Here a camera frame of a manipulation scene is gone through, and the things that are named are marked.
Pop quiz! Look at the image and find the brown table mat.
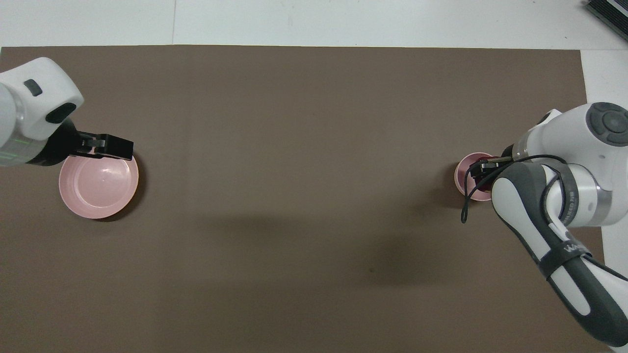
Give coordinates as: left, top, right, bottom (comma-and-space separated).
0, 45, 617, 353

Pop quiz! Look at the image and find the pink plate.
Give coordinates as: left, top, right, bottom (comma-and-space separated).
58, 150, 140, 220

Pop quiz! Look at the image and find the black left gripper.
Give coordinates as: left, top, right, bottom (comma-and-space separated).
33, 119, 134, 167

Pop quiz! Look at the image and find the dark grey ribbed device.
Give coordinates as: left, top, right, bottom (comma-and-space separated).
585, 0, 628, 41

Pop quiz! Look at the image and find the pink bowl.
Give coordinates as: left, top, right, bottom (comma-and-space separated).
454, 152, 497, 202

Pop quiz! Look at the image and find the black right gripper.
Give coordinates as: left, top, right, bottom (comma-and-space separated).
479, 156, 512, 173

